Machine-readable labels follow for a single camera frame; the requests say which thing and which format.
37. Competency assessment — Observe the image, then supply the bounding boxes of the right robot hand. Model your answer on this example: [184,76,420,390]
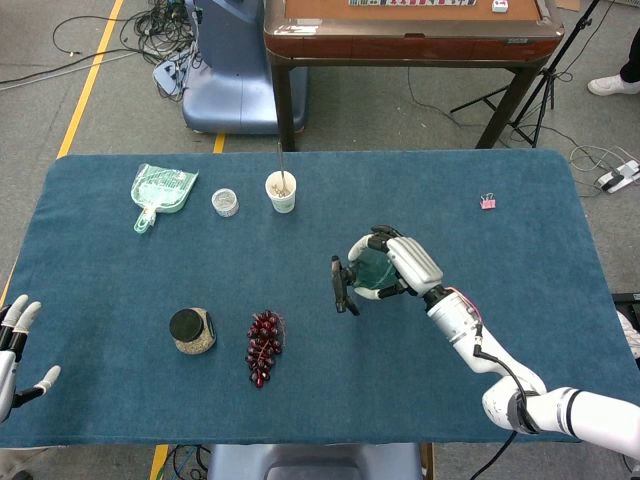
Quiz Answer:
[347,225,445,300]

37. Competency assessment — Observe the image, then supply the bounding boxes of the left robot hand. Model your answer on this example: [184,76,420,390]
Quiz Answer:
[0,293,62,424]

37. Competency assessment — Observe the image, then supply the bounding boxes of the green object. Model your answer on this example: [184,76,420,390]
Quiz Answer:
[329,244,401,316]

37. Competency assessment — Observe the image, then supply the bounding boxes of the blue felt table cloth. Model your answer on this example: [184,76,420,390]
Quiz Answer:
[0,148,640,447]

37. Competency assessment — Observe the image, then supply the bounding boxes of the white paper cup floral print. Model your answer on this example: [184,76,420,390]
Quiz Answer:
[264,170,298,215]

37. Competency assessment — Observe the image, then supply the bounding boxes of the dark red grape bunch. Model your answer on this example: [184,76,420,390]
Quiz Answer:
[244,309,287,389]

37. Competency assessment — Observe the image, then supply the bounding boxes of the glass jar with black lid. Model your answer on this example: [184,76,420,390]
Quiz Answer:
[168,306,218,356]

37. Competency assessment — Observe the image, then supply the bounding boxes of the small clear plastic tub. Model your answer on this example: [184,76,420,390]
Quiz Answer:
[210,187,240,218]

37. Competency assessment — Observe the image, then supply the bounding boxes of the brown mahjong table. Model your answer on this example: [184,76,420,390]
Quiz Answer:
[263,0,566,151]

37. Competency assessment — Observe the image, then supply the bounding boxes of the black tripod stand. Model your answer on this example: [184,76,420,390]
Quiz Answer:
[449,0,606,149]

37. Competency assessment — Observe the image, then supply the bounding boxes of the white power strip with plugs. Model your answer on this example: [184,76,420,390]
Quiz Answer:
[597,159,640,194]

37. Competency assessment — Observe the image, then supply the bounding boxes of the blue-grey robot torso base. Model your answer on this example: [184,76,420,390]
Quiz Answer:
[207,442,424,480]

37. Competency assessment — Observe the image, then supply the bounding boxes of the mint green plastic scoop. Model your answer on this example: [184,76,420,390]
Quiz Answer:
[130,163,200,235]

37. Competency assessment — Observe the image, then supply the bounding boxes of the row of face-up mahjong tiles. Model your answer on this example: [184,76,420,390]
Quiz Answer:
[348,0,479,8]

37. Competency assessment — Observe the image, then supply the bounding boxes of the white sneaker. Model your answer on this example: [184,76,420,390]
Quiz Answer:
[587,74,635,97]

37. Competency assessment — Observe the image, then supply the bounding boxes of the person leg in dark trousers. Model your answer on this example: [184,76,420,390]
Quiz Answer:
[619,42,640,84]

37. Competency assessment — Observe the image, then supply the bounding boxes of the grey power strip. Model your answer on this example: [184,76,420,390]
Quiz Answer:
[152,49,194,96]

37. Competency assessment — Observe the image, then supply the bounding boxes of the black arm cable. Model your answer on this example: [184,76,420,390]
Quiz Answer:
[469,324,544,480]

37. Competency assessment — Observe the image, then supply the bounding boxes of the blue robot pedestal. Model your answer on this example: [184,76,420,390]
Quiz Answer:
[181,0,309,135]

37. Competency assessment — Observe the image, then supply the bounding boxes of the tangle of black floor cables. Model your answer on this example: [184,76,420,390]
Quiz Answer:
[0,0,201,104]

